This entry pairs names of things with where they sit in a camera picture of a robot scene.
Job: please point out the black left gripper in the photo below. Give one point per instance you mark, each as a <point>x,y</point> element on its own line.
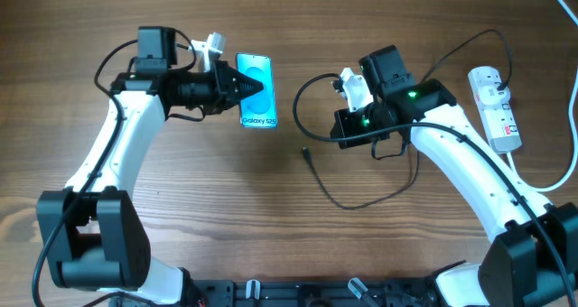
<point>226,76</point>

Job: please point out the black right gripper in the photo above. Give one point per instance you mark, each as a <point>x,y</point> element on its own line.
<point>343,123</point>

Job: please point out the blue Galaxy smartphone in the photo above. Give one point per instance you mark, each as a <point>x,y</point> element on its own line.
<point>258,110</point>

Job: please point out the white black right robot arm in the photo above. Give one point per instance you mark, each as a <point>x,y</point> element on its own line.
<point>532,258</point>

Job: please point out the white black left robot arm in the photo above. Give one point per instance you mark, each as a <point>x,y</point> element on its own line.
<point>93,239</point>

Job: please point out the white USB charger adapter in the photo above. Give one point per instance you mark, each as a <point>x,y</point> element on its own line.
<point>488,97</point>

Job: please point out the white power strip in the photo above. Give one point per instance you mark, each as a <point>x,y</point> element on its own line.
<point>499,124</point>

